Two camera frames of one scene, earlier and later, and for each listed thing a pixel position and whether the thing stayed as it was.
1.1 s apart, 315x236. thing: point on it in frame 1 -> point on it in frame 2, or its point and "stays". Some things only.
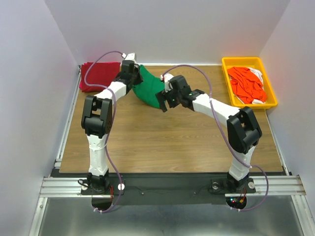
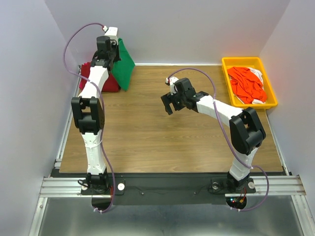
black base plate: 144,189 stays
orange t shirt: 245,85 stays
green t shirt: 146,90 -> 122,69
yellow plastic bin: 254,62 stays
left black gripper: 137,76 -> 114,54
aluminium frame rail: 280,185 stays
